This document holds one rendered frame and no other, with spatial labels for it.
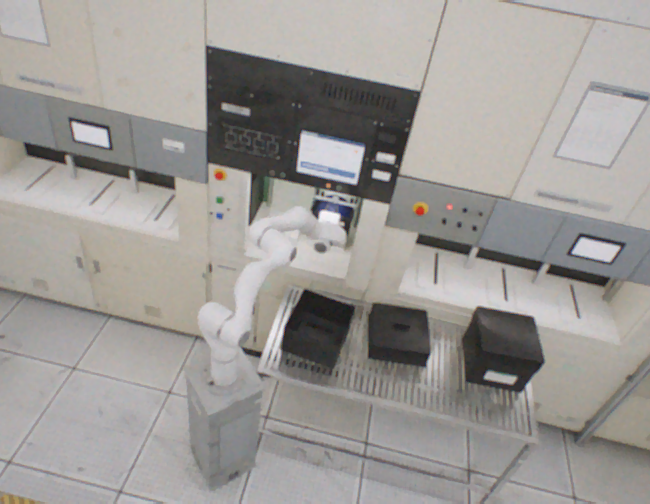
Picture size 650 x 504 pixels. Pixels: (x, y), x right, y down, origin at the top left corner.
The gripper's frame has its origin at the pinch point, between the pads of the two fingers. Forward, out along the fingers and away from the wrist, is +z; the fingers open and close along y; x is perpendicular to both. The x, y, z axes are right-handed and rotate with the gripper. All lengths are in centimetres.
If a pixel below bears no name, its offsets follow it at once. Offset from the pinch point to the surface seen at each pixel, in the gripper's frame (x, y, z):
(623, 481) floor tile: -119, 200, -38
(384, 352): -37, 41, -54
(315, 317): -42, 4, -38
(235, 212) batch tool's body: -4.7, -47.0, -14.2
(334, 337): -42, 16, -48
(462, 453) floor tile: -119, 105, -46
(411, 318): -33, 52, -32
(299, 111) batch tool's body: 57, -20, -15
